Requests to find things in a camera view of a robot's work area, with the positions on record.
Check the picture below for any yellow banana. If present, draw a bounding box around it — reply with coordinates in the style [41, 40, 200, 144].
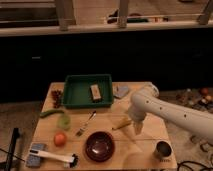
[112, 118, 131, 131]

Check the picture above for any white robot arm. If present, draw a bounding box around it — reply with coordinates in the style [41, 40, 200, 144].
[128, 83, 213, 145]

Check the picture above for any metal cup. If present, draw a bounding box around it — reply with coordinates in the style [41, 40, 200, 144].
[154, 141, 172, 159]

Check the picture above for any green plastic cup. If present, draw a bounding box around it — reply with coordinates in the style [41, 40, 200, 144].
[57, 114, 70, 130]

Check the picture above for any dark red bowl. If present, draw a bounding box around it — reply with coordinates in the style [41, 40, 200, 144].
[85, 131, 115, 162]

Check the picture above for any wooden block in tray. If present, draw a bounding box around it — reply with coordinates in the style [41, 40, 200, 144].
[90, 84, 102, 101]

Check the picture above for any green plastic tray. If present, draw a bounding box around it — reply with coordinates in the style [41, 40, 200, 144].
[62, 74, 114, 109]

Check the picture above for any white dish brush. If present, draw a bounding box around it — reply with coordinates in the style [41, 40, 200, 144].
[29, 149, 78, 168]

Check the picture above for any orange fruit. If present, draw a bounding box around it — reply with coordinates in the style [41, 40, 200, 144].
[54, 133, 67, 147]

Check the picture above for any red grape bunch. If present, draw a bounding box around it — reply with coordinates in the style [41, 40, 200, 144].
[51, 90, 62, 108]

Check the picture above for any green bean pod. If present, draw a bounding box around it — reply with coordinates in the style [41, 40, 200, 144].
[39, 109, 64, 118]

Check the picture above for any blue sponge front left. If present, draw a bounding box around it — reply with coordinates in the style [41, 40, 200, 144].
[25, 143, 47, 168]

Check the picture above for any black stand on floor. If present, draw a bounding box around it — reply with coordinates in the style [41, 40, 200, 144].
[4, 128, 20, 171]

